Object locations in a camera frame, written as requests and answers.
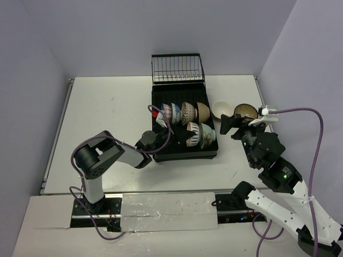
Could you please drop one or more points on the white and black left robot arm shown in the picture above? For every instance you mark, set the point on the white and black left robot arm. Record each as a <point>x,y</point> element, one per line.
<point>96,155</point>

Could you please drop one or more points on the black dish rack tray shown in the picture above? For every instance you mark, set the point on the black dish rack tray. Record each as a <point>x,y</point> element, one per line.
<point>177,94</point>

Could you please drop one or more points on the brown bowl cream inside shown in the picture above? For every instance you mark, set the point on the brown bowl cream inside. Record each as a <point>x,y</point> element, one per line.
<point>246,110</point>

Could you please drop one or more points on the black wire plate rack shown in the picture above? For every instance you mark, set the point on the black wire plate rack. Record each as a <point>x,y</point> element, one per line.
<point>177,69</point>

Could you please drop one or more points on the dark blue patterned bowl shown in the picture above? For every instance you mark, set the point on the dark blue patterned bowl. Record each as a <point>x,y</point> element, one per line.
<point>167,110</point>

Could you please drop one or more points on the white bowl brown outside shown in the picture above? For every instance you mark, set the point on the white bowl brown outside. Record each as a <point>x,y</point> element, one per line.
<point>220,108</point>

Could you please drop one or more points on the pale green bowl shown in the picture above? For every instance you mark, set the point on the pale green bowl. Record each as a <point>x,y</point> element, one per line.
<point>208,135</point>

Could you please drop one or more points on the red lattice patterned bowl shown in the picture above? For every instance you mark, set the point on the red lattice patterned bowl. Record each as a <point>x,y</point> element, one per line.
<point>189,113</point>

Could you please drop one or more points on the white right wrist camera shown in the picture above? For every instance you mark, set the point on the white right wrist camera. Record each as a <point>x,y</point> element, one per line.
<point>265,116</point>

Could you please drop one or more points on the blue and white floral bowl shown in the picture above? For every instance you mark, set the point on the blue and white floral bowl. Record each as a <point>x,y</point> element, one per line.
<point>176,114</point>

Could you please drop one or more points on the silver taped cover plate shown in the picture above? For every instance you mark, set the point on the silver taped cover plate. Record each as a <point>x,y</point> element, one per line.
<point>168,212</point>

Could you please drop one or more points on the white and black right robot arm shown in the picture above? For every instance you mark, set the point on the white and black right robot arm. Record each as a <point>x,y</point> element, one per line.
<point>316,233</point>

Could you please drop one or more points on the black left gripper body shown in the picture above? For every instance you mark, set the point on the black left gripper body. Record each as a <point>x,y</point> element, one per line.
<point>170,135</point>

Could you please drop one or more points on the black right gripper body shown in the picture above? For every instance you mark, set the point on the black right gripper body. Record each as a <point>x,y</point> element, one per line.
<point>242,124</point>

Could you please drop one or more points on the black aluminium mounting rail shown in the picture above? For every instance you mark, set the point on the black aluminium mounting rail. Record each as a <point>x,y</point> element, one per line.
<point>107,214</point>

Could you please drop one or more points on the black bowl tan outside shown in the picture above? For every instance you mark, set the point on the black bowl tan outside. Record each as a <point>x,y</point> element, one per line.
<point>203,112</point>

